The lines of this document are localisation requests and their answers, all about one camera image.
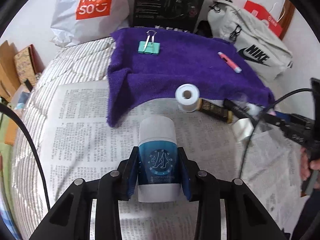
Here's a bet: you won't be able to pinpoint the pink highlighter pen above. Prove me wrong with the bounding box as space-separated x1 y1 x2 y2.
218 51 242 74

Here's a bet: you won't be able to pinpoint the green binder clip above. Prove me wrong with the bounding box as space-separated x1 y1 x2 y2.
138 30 160 55

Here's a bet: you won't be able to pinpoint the red paper bag white handles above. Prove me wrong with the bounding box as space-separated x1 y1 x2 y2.
244 0 283 37

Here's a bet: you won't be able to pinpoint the clear plastic cap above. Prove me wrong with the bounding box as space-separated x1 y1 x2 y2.
233 93 248 109

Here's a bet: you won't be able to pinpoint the black headset box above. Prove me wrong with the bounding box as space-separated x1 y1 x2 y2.
133 0 204 33

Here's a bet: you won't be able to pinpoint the wooden headboard edge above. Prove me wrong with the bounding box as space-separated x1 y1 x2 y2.
278 0 296 40

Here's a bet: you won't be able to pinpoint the black gold lighter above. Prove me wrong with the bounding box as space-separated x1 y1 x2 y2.
196 98 233 124

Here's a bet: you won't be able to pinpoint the blue white bottle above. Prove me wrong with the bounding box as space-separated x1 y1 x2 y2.
138 115 181 203

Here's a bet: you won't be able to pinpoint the purple towel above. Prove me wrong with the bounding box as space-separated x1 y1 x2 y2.
107 28 274 127

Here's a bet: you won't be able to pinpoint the person's right hand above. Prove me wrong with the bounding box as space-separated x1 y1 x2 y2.
300 147 320 181

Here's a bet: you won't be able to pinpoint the white Miniso plastic bag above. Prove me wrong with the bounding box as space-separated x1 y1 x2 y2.
50 0 130 48

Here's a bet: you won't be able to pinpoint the patterned notebook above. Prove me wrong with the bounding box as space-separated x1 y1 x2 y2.
14 44 39 86

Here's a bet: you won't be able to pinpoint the white wall charger plug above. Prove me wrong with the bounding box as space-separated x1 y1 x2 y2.
232 118 254 142

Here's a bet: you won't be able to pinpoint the white USB night light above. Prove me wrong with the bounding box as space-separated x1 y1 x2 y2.
246 103 263 116

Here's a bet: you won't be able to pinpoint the black cable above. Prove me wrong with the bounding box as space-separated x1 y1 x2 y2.
237 87 315 181

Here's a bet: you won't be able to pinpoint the white Nike waist bag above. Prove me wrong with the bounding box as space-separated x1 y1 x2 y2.
207 0 293 82

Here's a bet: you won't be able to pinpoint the white tape roll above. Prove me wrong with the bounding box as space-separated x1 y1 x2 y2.
175 83 200 113

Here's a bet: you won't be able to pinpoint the newspaper sheet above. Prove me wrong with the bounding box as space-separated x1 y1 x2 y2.
31 81 300 239

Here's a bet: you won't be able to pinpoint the black Horizon stick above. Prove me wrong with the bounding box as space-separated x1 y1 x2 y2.
223 99 257 127

